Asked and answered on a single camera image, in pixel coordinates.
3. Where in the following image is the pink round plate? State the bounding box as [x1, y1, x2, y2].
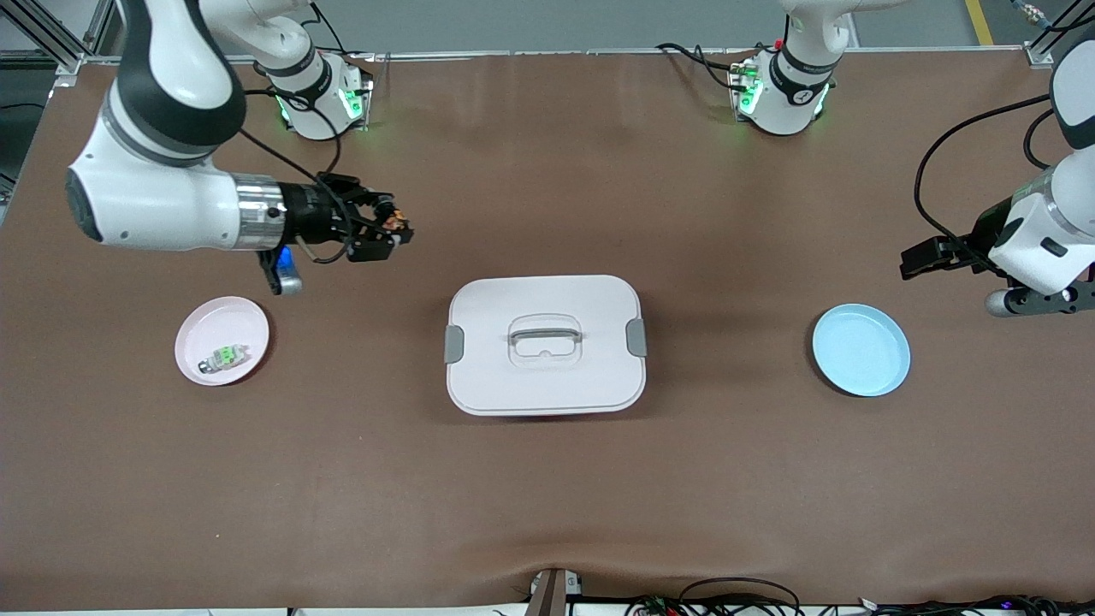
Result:
[175, 296, 271, 388]

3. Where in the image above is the black left base cable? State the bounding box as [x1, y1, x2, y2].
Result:
[656, 42, 738, 92]

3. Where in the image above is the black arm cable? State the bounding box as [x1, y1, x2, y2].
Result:
[241, 128, 353, 266]
[914, 94, 1058, 258]

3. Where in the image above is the black right base cable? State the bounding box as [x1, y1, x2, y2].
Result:
[295, 0, 377, 62]

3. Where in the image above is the black base cable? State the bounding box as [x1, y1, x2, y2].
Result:
[295, 0, 377, 62]
[656, 42, 738, 92]

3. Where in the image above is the pink storage box white lid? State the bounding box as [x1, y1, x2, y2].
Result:
[444, 275, 648, 418]

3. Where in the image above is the green switch module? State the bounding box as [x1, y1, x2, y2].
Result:
[198, 344, 252, 376]

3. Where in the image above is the light blue round plate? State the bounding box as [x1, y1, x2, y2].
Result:
[812, 303, 912, 398]

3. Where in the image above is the brown table mat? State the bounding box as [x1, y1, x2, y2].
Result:
[0, 53, 1095, 610]

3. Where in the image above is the tangled cable bundle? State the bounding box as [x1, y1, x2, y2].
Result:
[624, 593, 1095, 616]

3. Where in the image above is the black looped cable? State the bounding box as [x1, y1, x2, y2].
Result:
[678, 577, 802, 616]

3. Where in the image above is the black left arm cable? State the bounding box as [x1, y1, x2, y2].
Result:
[914, 94, 1058, 258]

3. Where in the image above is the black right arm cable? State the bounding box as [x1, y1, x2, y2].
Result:
[241, 128, 353, 266]

